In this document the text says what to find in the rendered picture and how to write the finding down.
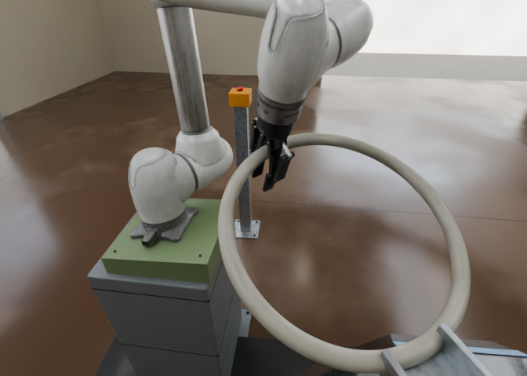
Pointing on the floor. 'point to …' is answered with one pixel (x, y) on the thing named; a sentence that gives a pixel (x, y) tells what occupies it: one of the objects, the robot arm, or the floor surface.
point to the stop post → (243, 229)
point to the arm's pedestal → (173, 321)
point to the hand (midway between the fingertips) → (263, 174)
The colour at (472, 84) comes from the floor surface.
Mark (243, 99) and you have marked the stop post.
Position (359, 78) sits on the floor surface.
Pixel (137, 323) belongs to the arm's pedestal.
